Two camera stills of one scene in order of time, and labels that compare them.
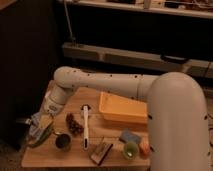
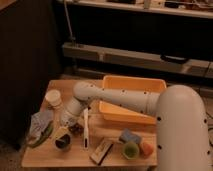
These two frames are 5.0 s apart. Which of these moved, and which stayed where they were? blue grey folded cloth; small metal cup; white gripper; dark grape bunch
Moved: white gripper
Stayed: dark grape bunch; small metal cup; blue grey folded cloth
